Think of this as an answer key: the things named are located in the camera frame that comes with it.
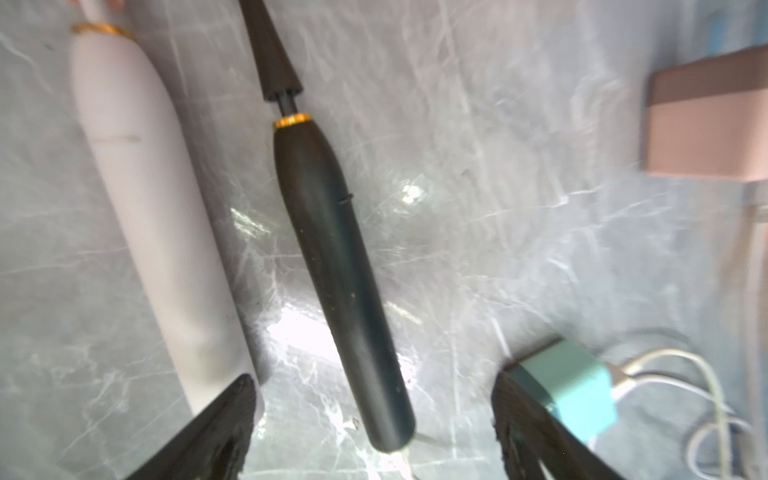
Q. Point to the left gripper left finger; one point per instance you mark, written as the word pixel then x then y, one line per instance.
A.
pixel 214 445

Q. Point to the white electric toothbrush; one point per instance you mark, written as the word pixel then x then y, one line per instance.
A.
pixel 135 136

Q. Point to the black electric toothbrush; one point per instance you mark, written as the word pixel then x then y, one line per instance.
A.
pixel 319 205

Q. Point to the teal charger cube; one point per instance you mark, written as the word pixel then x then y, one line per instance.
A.
pixel 572 385

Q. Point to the pink charger cube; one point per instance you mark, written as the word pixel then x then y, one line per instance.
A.
pixel 708 119

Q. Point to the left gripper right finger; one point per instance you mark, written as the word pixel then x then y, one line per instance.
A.
pixel 534 444

